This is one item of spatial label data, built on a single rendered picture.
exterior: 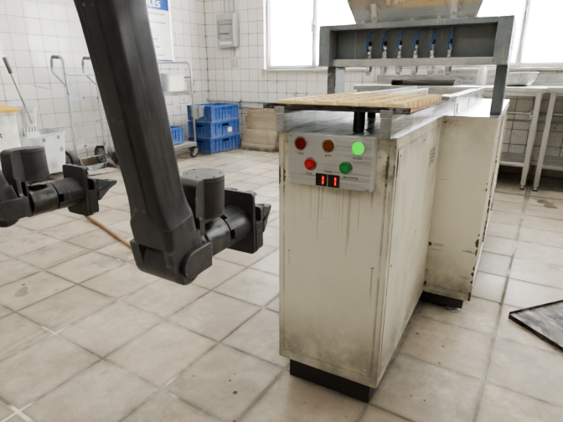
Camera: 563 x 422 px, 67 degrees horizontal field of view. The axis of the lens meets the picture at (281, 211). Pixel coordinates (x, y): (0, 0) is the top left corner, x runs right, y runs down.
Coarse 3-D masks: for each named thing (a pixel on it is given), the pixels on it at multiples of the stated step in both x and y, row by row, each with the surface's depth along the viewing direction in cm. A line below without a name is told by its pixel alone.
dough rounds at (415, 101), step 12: (312, 96) 132; (324, 96) 135; (336, 96) 132; (348, 96) 136; (360, 96) 133; (372, 96) 138; (384, 96) 132; (396, 96) 140; (408, 96) 132; (420, 96) 132; (432, 96) 134; (420, 108) 113
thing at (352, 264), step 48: (384, 144) 106; (432, 144) 149; (288, 192) 123; (336, 192) 115; (384, 192) 109; (432, 192) 165; (288, 240) 128; (336, 240) 120; (384, 240) 113; (288, 288) 132; (336, 288) 124; (384, 288) 117; (288, 336) 138; (336, 336) 129; (384, 336) 124; (336, 384) 138
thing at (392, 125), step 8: (440, 104) 157; (448, 104) 175; (384, 112) 100; (392, 112) 99; (416, 112) 123; (424, 112) 133; (432, 112) 146; (440, 112) 160; (384, 120) 101; (392, 120) 101; (400, 120) 108; (408, 120) 115; (416, 120) 125; (424, 120) 135; (384, 128) 102; (392, 128) 102; (400, 128) 109; (408, 128) 117; (384, 136) 102; (392, 136) 103
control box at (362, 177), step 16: (288, 144) 115; (320, 144) 111; (336, 144) 108; (352, 144) 106; (368, 144) 104; (288, 160) 117; (304, 160) 114; (320, 160) 112; (336, 160) 110; (352, 160) 108; (368, 160) 106; (288, 176) 118; (304, 176) 116; (336, 176) 111; (352, 176) 109; (368, 176) 107; (368, 192) 108
